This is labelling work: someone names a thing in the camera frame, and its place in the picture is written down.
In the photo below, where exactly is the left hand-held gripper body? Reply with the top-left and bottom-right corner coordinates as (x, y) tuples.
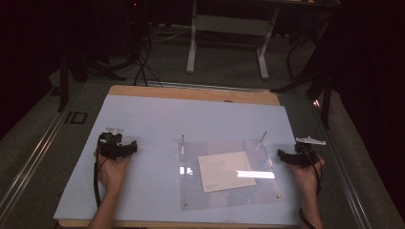
(96, 127), (126, 161)

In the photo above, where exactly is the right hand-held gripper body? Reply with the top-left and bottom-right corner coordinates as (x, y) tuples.
(288, 135), (327, 169)

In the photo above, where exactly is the picture card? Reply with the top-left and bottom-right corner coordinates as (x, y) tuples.
(197, 151), (257, 194)

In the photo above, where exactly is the clear acrylic picture frame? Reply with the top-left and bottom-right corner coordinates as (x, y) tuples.
(177, 138), (285, 212)

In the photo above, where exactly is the person's left hand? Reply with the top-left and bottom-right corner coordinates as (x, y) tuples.
(94, 149), (133, 194)

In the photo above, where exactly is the person's right hand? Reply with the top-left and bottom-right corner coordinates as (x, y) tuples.
(288, 155), (327, 200)

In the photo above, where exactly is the white table mat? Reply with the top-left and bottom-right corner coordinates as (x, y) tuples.
(53, 94), (307, 227)

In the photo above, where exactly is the black tripod stand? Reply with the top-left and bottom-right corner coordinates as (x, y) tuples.
(271, 18), (338, 130)

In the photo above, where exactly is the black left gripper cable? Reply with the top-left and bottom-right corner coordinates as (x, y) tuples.
(93, 156), (108, 209)

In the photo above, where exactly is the metal floor rail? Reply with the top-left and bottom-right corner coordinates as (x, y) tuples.
(309, 101), (373, 229)
(139, 80), (271, 94)
(0, 83), (84, 218)

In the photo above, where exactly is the white floor cable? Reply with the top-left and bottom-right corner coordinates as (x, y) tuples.
(148, 29), (193, 44)

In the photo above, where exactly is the white metal desk frame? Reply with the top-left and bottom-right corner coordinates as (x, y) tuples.
(185, 0), (340, 81)

